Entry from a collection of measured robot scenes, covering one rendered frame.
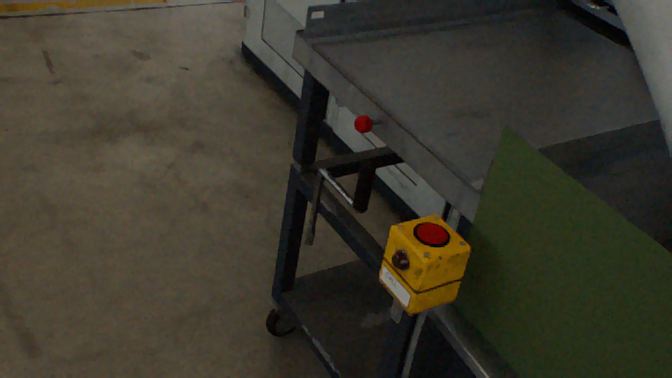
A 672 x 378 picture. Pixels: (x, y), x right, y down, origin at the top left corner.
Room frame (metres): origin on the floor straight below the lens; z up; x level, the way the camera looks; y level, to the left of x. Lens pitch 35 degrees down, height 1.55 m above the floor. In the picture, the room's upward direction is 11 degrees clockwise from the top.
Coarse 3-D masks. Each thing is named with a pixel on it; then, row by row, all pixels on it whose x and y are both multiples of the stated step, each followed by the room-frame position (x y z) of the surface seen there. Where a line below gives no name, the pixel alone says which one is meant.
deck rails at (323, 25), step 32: (384, 0) 1.61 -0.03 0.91; (416, 0) 1.66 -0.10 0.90; (448, 0) 1.72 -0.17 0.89; (480, 0) 1.78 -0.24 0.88; (512, 0) 1.84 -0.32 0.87; (544, 0) 1.90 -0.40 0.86; (320, 32) 1.52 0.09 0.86; (352, 32) 1.57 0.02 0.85; (384, 32) 1.60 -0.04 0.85; (640, 128) 1.27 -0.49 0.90; (576, 160) 1.19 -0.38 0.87; (608, 160) 1.24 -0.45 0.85; (480, 192) 1.07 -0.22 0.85
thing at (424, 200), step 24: (360, 0) 2.46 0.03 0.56; (336, 120) 2.47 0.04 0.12; (336, 144) 2.48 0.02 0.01; (360, 144) 2.35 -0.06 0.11; (384, 144) 2.26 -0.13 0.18; (384, 168) 2.24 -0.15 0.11; (408, 168) 2.15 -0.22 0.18; (384, 192) 2.24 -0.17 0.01; (408, 192) 2.13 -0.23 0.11; (432, 192) 2.05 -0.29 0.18; (408, 216) 2.13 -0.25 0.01; (456, 216) 1.98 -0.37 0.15
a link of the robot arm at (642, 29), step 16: (624, 0) 1.18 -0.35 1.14; (640, 0) 1.16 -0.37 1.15; (656, 0) 1.15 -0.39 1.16; (624, 16) 1.18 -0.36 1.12; (640, 16) 1.16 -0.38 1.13; (656, 16) 1.15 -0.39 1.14; (640, 32) 1.15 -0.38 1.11; (656, 32) 1.14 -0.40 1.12; (640, 48) 1.15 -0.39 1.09; (656, 48) 1.13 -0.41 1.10; (640, 64) 1.15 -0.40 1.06; (656, 64) 1.12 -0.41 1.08; (656, 80) 1.12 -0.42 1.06; (656, 96) 1.11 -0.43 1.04; (656, 112) 1.11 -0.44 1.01
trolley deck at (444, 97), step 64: (320, 64) 1.44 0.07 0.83; (384, 64) 1.46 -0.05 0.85; (448, 64) 1.51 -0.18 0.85; (512, 64) 1.56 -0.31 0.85; (576, 64) 1.62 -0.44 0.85; (384, 128) 1.27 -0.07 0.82; (448, 128) 1.25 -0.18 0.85; (512, 128) 1.30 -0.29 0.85; (576, 128) 1.34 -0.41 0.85; (448, 192) 1.12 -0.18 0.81
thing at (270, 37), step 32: (256, 0) 2.98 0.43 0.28; (288, 0) 2.80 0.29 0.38; (320, 0) 2.64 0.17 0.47; (352, 0) 2.53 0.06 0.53; (256, 32) 2.96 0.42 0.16; (288, 32) 2.78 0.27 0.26; (256, 64) 2.97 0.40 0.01; (288, 64) 2.76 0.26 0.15; (288, 96) 2.76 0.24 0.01; (320, 128) 2.57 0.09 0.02
